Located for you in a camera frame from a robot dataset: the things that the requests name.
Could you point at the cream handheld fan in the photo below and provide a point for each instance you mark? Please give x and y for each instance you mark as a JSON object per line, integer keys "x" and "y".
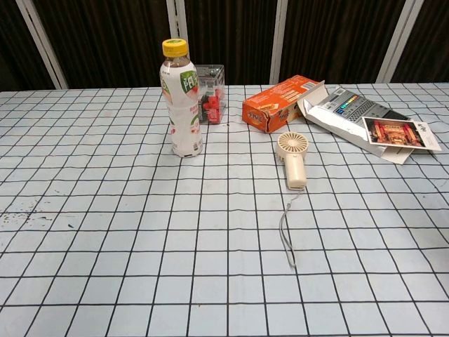
{"x": 295, "y": 165}

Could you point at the white grid-pattern tablecloth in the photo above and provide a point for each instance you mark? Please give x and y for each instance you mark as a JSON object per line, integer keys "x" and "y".
{"x": 210, "y": 228}

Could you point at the clear box with red blocks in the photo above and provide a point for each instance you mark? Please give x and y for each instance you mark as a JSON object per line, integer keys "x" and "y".
{"x": 212, "y": 100}

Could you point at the yellow-capped drink bottle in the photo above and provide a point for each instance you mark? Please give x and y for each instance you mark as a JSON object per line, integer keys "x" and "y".
{"x": 181, "y": 105}

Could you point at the orange cardboard box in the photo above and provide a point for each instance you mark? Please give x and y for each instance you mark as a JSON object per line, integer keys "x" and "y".
{"x": 277, "y": 102}

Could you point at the white and grey printed box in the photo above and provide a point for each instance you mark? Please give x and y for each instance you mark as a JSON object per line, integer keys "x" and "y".
{"x": 354, "y": 116}

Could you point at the dark pleated curtain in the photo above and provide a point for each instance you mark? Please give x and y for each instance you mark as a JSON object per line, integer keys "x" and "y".
{"x": 115, "y": 38}

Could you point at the postcard with red building photo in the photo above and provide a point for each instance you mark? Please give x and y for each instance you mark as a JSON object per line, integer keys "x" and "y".
{"x": 396, "y": 132}

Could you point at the white frame post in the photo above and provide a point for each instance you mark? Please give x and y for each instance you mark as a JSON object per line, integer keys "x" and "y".
{"x": 394, "y": 40}
{"x": 42, "y": 42}
{"x": 174, "y": 19}
{"x": 279, "y": 40}

